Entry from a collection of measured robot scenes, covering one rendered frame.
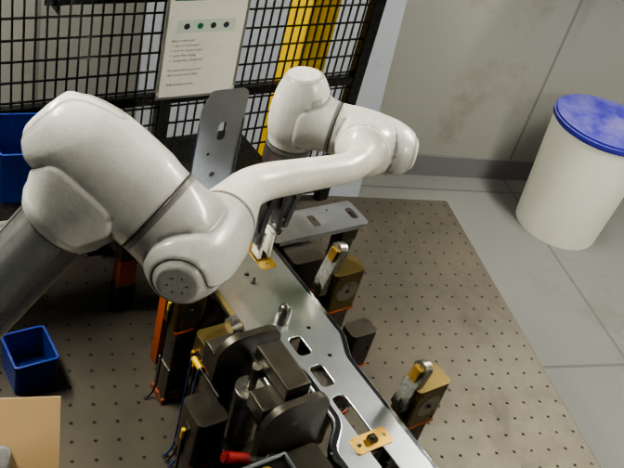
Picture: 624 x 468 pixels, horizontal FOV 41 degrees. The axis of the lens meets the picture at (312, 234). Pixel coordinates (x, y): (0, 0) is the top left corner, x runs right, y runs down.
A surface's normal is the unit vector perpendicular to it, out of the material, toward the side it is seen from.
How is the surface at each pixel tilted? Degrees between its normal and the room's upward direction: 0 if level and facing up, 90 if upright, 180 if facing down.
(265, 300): 0
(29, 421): 45
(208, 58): 90
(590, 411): 0
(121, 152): 38
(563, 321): 0
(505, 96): 90
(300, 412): 90
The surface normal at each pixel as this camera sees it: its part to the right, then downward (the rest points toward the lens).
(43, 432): 0.33, -0.09
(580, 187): -0.35, 0.56
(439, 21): 0.24, 0.64
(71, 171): -0.22, 0.39
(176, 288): -0.09, 0.56
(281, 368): 0.23, -0.77
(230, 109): 0.53, 0.62
